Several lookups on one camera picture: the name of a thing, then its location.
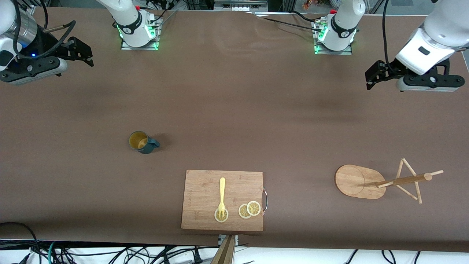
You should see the thick black looped cable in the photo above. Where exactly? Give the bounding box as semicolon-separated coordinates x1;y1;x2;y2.
0;221;41;264

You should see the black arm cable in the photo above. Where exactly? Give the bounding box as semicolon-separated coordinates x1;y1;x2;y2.
382;0;400;74
13;0;77;60

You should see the black floor cable bundle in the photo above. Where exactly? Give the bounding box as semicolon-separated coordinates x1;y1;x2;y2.
59;245;206;264

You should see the wooden post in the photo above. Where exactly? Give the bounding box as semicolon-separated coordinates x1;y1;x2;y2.
211;235;236;264

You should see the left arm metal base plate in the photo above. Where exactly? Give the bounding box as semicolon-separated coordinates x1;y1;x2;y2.
313;20;353;56

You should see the teal cable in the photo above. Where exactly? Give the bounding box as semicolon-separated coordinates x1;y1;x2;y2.
47;241;60;264

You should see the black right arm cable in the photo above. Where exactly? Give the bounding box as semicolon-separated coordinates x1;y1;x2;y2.
13;0;77;60

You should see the wooden cup rack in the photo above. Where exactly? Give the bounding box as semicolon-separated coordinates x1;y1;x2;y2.
335;158;444;205

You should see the yellow plastic fork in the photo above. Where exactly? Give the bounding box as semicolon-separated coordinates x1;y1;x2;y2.
218;177;226;219

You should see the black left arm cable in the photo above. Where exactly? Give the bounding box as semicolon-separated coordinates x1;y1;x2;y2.
382;0;400;74

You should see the long black table cable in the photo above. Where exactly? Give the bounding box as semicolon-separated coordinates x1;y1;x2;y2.
253;13;325;34

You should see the bamboo cutting board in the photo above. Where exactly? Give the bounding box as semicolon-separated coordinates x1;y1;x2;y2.
181;169;268;232

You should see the dark teal mug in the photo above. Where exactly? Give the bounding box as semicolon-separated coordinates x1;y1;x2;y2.
128;131;160;154

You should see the grey metal equipment box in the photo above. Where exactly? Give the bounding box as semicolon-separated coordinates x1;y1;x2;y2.
214;0;269;12

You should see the short black table cable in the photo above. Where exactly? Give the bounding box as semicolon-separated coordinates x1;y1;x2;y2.
291;10;326;25

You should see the metal clamp bracket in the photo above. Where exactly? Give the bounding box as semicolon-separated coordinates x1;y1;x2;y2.
218;235;239;247

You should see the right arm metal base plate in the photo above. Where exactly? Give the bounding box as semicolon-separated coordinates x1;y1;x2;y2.
120;16;162;51

